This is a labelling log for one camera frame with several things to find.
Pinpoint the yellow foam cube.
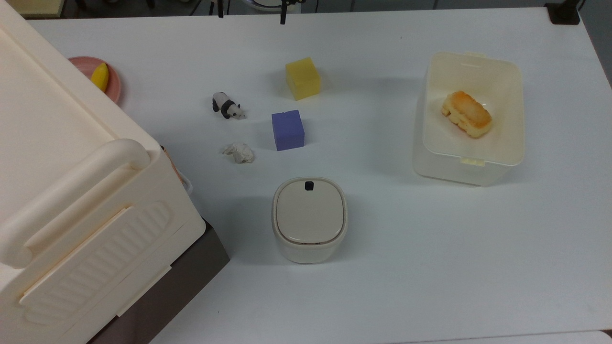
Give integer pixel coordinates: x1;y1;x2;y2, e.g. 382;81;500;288
285;57;321;101

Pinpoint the purple foam cube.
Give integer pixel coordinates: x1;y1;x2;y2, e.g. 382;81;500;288
271;109;306;151

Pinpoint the beige lidded trash can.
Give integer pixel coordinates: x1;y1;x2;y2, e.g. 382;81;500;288
272;177;349;264

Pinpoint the small panda figurine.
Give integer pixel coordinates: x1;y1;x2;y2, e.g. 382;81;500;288
212;92;247;120

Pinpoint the cream open plastic bin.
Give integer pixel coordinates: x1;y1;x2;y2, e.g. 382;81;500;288
413;51;525;187

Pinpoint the pale yellow board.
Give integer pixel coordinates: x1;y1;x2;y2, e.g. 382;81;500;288
5;0;66;19

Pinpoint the toy toasted bread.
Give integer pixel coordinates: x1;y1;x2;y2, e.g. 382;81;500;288
440;90;493;139

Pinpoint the cream storage box with handles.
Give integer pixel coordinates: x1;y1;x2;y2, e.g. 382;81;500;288
0;0;207;344

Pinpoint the crumpled white paper ball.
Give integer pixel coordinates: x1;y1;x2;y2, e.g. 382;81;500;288
221;141;255;164

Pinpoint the orange tag on storage box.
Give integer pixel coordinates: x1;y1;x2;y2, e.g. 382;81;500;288
160;146;185;186

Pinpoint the yellow toy banana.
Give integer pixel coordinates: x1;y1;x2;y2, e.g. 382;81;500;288
90;63;109;93

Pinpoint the pink plate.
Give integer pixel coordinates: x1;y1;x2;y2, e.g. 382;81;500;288
68;56;122;105

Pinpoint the black table clamp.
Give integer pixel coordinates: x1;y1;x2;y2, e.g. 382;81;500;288
544;0;585;25

